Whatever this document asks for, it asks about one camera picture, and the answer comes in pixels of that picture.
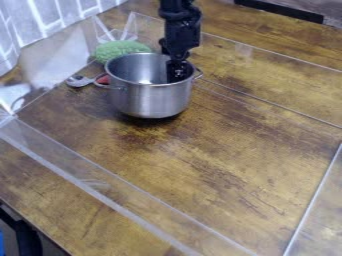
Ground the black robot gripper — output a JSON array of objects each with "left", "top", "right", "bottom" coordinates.
[{"left": 157, "top": 0, "right": 201, "bottom": 83}]

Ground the green bumpy toy vegetable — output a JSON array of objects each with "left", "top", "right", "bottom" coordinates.
[{"left": 93, "top": 40, "right": 151, "bottom": 64}]

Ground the pink handled spoon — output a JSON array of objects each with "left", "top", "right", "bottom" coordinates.
[{"left": 65, "top": 73, "right": 109, "bottom": 88}]

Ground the clear acrylic barrier panel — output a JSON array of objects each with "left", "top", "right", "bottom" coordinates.
[{"left": 0, "top": 17, "right": 255, "bottom": 256}]

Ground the grey white patterned curtain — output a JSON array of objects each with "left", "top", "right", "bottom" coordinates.
[{"left": 0, "top": 0, "right": 128, "bottom": 76}]

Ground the stainless steel pot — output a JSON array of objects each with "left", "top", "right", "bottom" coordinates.
[{"left": 104, "top": 53, "right": 203, "bottom": 119}]

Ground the black bar at back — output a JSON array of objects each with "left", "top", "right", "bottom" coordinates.
[{"left": 233, "top": 0, "right": 324, "bottom": 24}]

